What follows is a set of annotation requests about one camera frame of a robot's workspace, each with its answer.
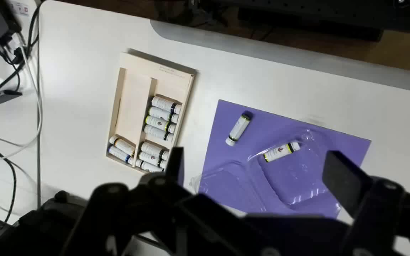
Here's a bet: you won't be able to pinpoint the purple rectangular mat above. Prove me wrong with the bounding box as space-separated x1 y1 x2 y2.
198 98 373 220

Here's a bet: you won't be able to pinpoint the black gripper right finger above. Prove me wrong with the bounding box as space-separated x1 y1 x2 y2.
321 149 376 220

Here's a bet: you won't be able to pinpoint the light wooden compartment tray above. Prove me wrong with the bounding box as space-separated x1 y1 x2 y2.
104 48 198 176

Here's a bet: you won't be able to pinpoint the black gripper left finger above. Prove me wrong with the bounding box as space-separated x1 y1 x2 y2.
165 145 187 188

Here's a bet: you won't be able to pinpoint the clear plastic clamshell container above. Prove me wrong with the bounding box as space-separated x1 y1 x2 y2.
190 127 341 210

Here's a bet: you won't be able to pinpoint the black cables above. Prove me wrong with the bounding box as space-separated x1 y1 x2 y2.
0 47 46 210

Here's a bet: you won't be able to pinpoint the white power strip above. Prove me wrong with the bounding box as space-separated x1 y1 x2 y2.
5 0 39 17

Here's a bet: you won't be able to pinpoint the small white labelled bottle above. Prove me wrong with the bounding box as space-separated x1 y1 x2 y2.
137 151 168 171
140 141 171 162
144 115 178 135
136 161 165 175
106 144 136 166
109 135 137 156
150 94 184 115
147 105 181 125
143 124 175 144

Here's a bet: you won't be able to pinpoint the black equipment frame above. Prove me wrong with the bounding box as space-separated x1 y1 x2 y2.
157 0 410 44

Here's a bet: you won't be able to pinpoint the small white bottle dark cap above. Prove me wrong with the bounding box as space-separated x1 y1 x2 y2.
224 109 255 148

